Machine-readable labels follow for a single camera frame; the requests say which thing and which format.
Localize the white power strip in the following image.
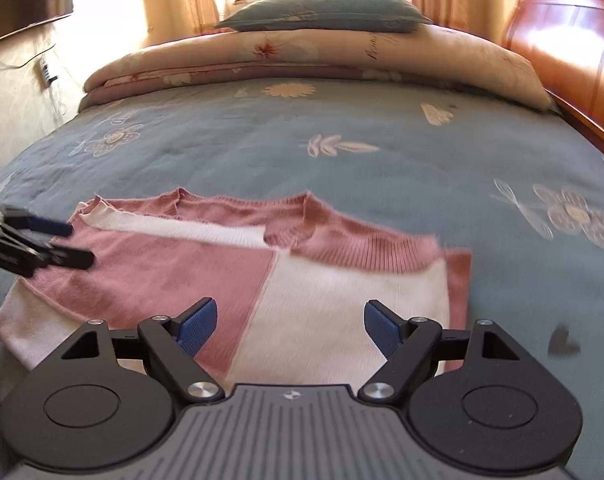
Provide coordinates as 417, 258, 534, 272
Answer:
38, 58, 58, 88

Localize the pink and cream knit sweater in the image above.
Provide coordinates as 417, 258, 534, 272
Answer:
0, 188, 471, 388

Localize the folded pink floral quilt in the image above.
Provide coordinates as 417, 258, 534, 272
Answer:
79, 25, 552, 112

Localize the grey-blue floral pillow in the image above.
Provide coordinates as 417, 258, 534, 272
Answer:
215, 0, 430, 32

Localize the orange wooden headboard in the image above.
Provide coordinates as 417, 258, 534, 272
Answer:
502, 0, 604, 154

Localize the blue floral bed sheet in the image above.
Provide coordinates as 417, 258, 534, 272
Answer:
0, 79, 604, 479

